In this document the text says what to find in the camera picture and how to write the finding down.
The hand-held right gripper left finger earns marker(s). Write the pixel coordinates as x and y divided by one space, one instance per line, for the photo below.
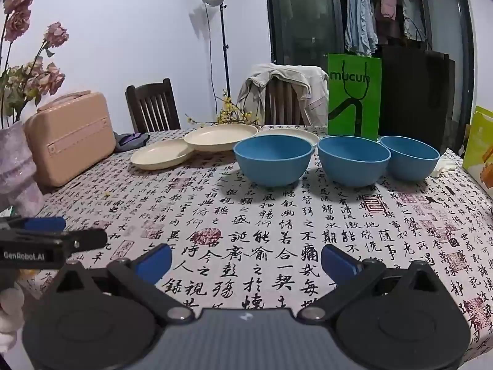
158 262

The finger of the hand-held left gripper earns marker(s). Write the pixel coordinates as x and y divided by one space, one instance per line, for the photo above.
88 239
42 223

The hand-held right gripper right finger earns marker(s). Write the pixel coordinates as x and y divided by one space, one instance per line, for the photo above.
337 262

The blue bowl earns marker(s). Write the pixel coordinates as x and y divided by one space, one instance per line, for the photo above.
412 165
354 169
273 169

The cream plate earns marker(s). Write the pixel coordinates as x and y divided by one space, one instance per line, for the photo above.
304 135
158 156
219 138

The person's left hand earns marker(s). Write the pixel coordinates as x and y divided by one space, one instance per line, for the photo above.
9 312

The calligraphy printed tablecloth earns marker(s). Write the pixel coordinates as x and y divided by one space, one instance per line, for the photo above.
269 219

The pink suitcase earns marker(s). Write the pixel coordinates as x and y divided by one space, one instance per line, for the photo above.
69 138

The grey and purple cloth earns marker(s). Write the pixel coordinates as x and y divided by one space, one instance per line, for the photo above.
131 140

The white glove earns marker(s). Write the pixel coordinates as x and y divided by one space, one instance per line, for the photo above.
443 168

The dark wooden chair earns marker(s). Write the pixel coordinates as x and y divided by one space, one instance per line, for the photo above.
154 111

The green paper bag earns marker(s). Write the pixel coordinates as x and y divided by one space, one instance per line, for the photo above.
369 115

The yellow flower branch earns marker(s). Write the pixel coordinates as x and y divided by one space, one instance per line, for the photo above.
227 115

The wooden chair under jacket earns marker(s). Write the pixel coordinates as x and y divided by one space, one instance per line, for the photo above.
281 100

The black paper bag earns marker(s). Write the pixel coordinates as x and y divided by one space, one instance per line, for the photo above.
416 96

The yellow-green snack box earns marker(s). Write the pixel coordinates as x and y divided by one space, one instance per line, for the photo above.
479 142

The dried pink rose bouquet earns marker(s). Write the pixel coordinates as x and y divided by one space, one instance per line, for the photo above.
54 34

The beige jacket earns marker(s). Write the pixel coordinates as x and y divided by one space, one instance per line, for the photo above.
269 73

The hanging light blue shirt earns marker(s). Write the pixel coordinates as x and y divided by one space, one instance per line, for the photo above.
360 19

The dark framed glass door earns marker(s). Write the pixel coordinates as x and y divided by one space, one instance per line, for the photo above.
304 15

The hanging white garment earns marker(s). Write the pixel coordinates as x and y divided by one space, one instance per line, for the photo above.
412 11

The hanging pink garment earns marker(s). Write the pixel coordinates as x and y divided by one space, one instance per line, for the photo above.
388 0

